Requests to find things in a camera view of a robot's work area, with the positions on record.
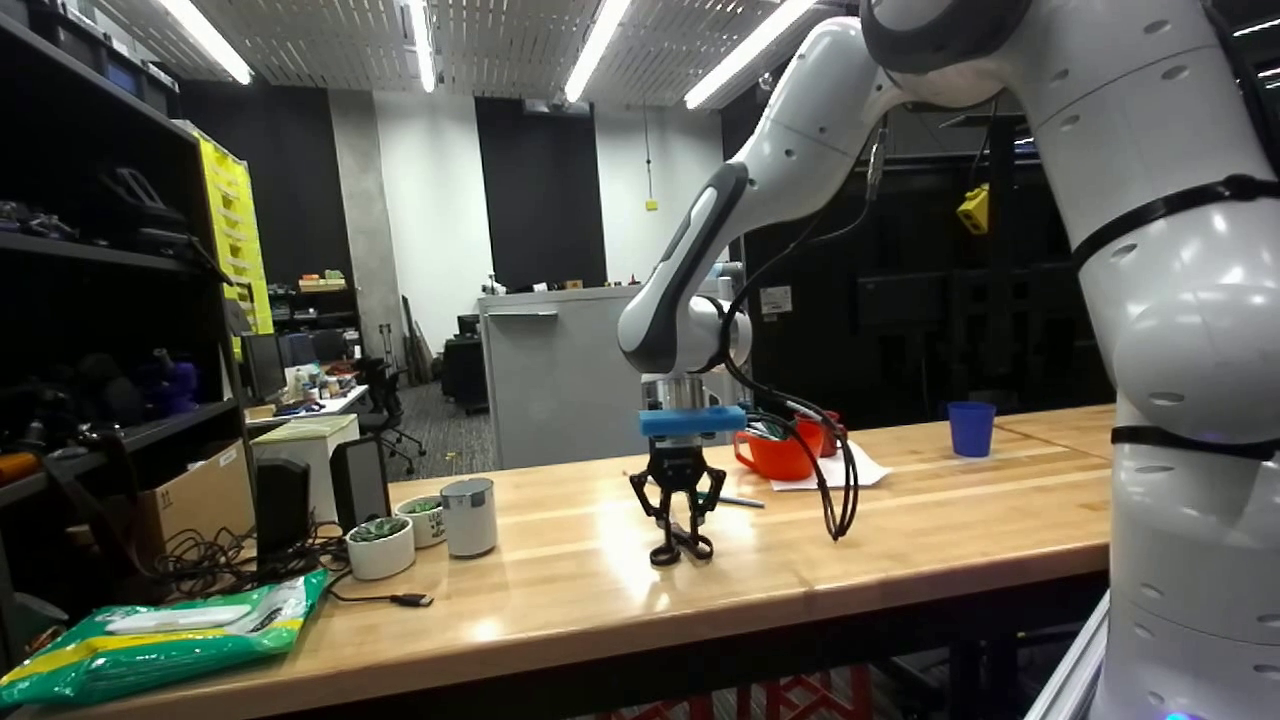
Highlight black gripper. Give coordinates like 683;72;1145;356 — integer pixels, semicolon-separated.
629;441;733;541

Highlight black handled scissors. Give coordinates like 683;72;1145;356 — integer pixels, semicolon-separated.
647;498;719;574

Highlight orange red bowl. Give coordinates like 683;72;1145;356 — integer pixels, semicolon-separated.
733;419;826;485

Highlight grey metal cabinet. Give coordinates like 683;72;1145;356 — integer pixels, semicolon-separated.
475;280;645;474

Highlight white paper sheet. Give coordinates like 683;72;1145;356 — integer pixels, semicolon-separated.
765;436;895;498

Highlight white cylindrical cup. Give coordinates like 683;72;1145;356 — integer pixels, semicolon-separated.
440;474;500;559

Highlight red plastic crate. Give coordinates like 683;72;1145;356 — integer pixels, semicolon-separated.
625;660;887;720

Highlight small white cup green contents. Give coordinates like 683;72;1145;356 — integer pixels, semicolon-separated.
394;493;451;553

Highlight blue plastic cup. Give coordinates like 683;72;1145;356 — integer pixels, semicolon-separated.
943;395;999;460

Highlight white bowl green contents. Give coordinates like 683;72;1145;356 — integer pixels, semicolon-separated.
340;511;419;583

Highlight black office chair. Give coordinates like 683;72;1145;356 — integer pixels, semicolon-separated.
350;353;432;477

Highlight black flat speaker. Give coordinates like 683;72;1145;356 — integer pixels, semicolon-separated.
326;434;394;534

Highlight black box speaker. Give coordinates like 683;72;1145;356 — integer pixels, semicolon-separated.
252;458;315;563

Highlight yellow hanging tag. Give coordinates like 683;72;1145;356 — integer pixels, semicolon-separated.
950;175;997;240

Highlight ceiling light strip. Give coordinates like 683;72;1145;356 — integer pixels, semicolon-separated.
561;0;630;110
155;0;257;87
394;0;440;95
678;0;818;111

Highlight cardboard box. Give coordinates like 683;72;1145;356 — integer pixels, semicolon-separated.
133;436;260;563

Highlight yellow bin rack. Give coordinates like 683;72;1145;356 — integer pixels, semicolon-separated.
197;127;279;338

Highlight green wipes package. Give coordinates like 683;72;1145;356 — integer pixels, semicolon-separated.
0;563;337;712

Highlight black shelf unit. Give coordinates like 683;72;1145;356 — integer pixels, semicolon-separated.
0;0;252;633

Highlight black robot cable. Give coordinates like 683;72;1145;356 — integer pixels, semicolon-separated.
715;134;872;549

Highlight black usb cable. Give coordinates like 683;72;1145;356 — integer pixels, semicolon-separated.
326;574;440;612

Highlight tangled black cables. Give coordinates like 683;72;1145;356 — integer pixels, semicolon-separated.
133;518;350;592

